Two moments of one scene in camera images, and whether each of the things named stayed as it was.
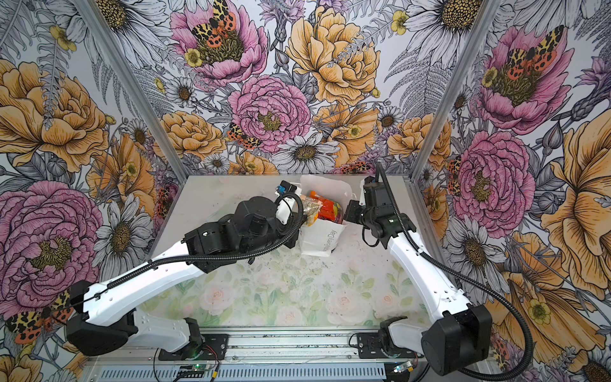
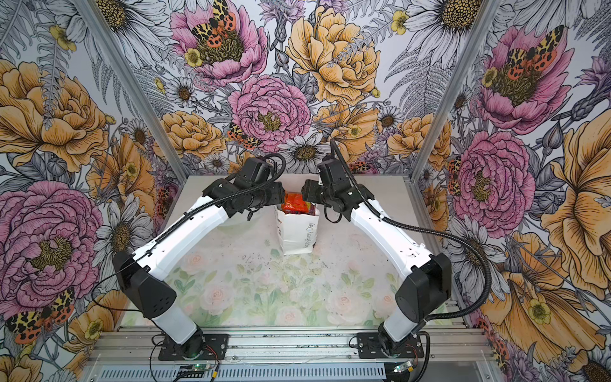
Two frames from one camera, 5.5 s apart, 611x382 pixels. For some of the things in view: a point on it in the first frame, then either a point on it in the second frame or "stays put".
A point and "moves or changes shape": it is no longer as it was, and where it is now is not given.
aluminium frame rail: [271, 347] stays put
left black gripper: [292, 226] to [277, 194]
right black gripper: [350, 211] to [309, 190]
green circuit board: [192, 371] stays put
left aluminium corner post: [91, 13] stays put
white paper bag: [322, 237] moves or changes shape
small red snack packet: [330, 210] moves or changes shape
